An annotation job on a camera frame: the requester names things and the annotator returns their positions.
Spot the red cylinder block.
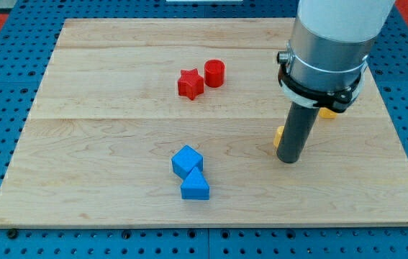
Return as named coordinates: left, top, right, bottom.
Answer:
left=204, top=59, right=225, bottom=88

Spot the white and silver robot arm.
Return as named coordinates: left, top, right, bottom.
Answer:
left=278, top=0, right=395, bottom=113

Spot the blue cube block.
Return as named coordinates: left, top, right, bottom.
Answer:
left=171, top=145, right=204, bottom=180

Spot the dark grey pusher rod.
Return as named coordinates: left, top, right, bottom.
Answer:
left=276, top=102, right=319, bottom=163

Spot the yellow heart block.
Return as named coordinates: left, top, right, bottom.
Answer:
left=273, top=125, right=284, bottom=147

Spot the red star block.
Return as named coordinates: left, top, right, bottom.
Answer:
left=177, top=68, right=204, bottom=100

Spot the yellow circle block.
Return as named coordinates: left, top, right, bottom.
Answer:
left=319, top=107, right=337, bottom=119

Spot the light wooden board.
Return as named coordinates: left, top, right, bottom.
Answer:
left=0, top=17, right=408, bottom=229

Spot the blue triangle block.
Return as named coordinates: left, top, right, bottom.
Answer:
left=180, top=167, right=210, bottom=200

